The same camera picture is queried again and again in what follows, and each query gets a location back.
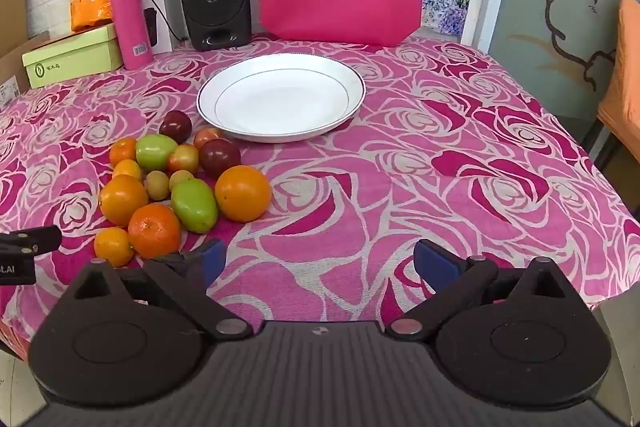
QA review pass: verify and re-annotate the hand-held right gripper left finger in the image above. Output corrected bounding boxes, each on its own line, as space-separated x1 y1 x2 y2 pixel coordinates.
70 238 253 341

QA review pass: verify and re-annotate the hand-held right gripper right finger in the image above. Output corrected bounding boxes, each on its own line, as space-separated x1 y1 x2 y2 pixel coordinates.
386 239 576 341

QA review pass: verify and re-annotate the black cable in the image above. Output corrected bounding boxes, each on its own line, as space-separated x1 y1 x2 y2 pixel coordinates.
142 0 193 48

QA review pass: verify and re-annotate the small green plum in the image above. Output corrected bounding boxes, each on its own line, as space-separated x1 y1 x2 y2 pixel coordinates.
135 134 179 172

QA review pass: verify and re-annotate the small orange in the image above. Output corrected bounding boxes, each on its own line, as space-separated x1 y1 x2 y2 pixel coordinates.
94 227 135 268
109 138 138 166

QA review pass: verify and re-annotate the brown kiwi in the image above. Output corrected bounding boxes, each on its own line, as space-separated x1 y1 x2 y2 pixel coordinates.
144 170 171 201

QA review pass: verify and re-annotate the large orange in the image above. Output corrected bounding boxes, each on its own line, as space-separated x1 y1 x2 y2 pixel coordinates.
99 175 150 228
215 165 272 223

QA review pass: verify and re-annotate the large green plum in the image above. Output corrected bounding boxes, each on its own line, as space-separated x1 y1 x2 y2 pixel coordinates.
171 178 219 234

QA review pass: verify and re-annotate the pink rose tablecloth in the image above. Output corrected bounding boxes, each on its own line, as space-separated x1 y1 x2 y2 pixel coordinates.
0 27 640 358

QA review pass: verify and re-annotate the small yellow-orange kumquat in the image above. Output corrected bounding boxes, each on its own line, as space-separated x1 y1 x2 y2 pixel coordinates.
112 159 143 182

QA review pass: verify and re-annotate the dark purple plum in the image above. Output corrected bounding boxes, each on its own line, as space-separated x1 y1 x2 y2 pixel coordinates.
160 110 193 144
200 138 242 179

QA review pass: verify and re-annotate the pink thermos bottle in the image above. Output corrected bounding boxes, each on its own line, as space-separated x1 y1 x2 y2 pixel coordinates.
109 0 155 70

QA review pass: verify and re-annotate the cardboard box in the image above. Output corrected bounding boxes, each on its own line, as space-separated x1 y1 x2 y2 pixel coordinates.
0 0 51 110

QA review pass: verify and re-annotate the red and green plum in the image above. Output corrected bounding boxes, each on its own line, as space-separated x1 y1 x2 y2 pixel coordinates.
166 144 201 175

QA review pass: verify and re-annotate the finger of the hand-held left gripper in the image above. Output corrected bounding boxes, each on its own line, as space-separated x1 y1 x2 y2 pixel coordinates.
0 226 62 256

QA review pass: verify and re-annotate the white plate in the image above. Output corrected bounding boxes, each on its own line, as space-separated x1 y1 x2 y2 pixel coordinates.
196 53 367 144

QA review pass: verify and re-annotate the deep orange mandarin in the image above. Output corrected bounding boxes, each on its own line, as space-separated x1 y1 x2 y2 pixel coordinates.
128 203 182 260

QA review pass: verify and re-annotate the white carton box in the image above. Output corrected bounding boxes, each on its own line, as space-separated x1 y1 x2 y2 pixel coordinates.
142 0 182 55

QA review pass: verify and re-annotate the orange chair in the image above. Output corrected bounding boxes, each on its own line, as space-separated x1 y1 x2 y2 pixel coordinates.
597 0 640 158

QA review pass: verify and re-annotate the light green box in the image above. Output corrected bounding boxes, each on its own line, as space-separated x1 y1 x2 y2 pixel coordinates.
21 24 125 90

